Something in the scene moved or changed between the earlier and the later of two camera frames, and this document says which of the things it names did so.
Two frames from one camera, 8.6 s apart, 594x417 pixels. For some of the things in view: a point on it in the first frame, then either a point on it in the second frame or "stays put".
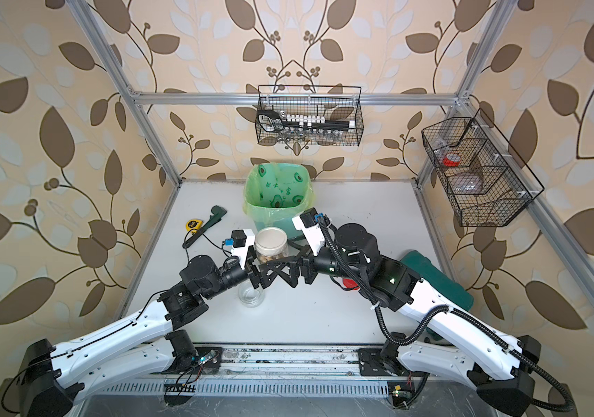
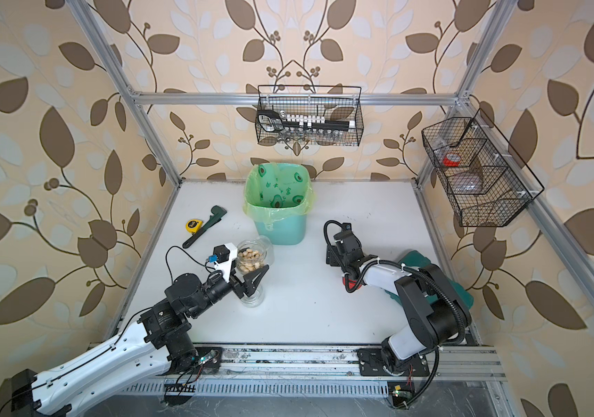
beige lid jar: (250, 296) stays put
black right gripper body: (309, 261) -> (335, 260)
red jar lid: (350, 283) stays put
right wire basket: (485, 179) stays put
